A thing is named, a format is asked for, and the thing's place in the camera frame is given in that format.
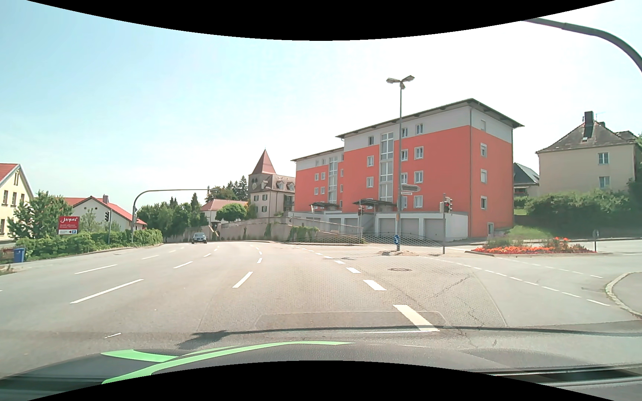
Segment building with pointed red roof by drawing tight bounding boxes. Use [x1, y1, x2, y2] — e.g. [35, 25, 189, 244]
[247, 149, 296, 219]

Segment grey asphalt road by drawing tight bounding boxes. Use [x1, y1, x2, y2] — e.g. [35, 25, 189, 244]
[0, 238, 642, 391]

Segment red and grey apartment building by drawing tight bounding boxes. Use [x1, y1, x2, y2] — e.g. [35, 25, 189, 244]
[286, 98, 524, 242]

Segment group of trees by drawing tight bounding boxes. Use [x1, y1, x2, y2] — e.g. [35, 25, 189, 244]
[136, 193, 210, 239]

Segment road markings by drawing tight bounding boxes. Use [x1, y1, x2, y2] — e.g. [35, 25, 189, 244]
[0, 243, 612, 340]

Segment car's own bonnet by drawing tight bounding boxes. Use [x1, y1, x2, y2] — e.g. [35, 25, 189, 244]
[0, 340, 642, 401]

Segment grass bank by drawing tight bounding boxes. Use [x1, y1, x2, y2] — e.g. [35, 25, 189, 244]
[502, 224, 595, 241]

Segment flower bed traffic island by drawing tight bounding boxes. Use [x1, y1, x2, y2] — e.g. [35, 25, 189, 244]
[465, 237, 614, 257]

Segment white house with red roof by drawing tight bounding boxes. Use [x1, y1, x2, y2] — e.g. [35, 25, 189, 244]
[62, 195, 147, 232]

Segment green hedge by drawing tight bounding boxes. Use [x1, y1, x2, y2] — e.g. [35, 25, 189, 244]
[16, 228, 164, 260]

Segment large green bushes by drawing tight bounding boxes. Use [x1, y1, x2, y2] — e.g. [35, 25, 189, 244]
[514, 186, 642, 235]

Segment beige house with dark roof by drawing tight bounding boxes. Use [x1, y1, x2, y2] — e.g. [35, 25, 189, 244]
[535, 111, 641, 197]

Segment green tree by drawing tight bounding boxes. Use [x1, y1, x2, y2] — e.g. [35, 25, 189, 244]
[7, 190, 73, 240]

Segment grey pavement corner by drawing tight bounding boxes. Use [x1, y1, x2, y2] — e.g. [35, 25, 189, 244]
[605, 271, 642, 325]

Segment grey retaining wall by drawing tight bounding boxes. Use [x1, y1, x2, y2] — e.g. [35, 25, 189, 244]
[165, 217, 364, 244]

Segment double-headed lamp post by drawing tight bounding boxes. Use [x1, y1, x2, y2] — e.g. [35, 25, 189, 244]
[386, 75, 415, 252]

